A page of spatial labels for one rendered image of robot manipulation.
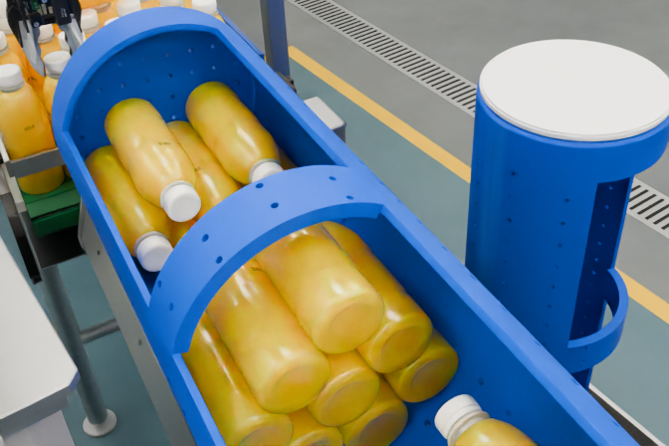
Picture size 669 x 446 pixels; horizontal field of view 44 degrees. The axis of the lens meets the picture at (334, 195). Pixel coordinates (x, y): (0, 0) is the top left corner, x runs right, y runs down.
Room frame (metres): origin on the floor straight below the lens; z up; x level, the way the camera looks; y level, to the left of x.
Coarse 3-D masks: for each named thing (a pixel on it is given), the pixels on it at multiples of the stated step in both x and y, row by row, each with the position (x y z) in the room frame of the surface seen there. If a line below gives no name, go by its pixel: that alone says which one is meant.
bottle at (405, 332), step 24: (336, 240) 0.62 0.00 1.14; (360, 240) 0.63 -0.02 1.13; (360, 264) 0.58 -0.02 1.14; (384, 288) 0.55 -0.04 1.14; (384, 312) 0.52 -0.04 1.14; (408, 312) 0.52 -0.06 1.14; (384, 336) 0.50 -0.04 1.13; (408, 336) 0.52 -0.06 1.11; (384, 360) 0.50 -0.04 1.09; (408, 360) 0.51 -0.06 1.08
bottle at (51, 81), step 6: (48, 78) 1.10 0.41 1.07; (54, 78) 1.09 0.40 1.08; (48, 84) 1.09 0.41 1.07; (54, 84) 1.08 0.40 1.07; (48, 90) 1.08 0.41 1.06; (54, 90) 1.08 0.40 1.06; (48, 96) 1.08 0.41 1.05; (48, 102) 1.08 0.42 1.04; (48, 108) 1.08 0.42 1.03; (48, 114) 1.09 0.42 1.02; (66, 168) 1.08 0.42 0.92
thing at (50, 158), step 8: (40, 152) 1.04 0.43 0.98; (48, 152) 1.04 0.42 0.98; (56, 152) 1.05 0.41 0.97; (16, 160) 1.02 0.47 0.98; (24, 160) 1.03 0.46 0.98; (32, 160) 1.03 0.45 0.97; (40, 160) 1.04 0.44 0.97; (48, 160) 1.04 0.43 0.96; (56, 160) 1.05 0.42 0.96; (16, 168) 1.02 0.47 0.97; (24, 168) 1.03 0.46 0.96; (32, 168) 1.03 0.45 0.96; (40, 168) 1.04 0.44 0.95; (48, 168) 1.04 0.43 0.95; (16, 176) 1.02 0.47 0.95
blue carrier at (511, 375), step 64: (128, 64) 0.95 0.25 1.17; (192, 64) 0.98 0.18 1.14; (256, 64) 0.86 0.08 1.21; (64, 128) 0.86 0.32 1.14; (320, 128) 0.72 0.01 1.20; (256, 192) 0.58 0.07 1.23; (320, 192) 0.58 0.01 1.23; (384, 192) 0.61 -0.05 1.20; (128, 256) 0.62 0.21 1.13; (192, 256) 0.54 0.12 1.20; (384, 256) 0.69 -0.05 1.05; (448, 256) 0.53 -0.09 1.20; (192, 320) 0.50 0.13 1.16; (448, 320) 0.58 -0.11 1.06; (512, 320) 0.45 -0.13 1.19; (192, 384) 0.46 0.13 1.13; (448, 384) 0.54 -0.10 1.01; (512, 384) 0.49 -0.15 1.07; (576, 384) 0.39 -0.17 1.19
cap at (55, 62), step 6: (48, 54) 1.12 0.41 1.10; (54, 54) 1.12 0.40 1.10; (60, 54) 1.12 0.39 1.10; (66, 54) 1.11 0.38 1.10; (48, 60) 1.10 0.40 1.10; (54, 60) 1.10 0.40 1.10; (60, 60) 1.10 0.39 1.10; (66, 60) 1.10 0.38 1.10; (48, 66) 1.09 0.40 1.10; (54, 66) 1.09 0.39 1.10; (60, 66) 1.09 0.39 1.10; (48, 72) 1.09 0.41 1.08; (54, 72) 1.09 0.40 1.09; (60, 72) 1.09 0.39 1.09
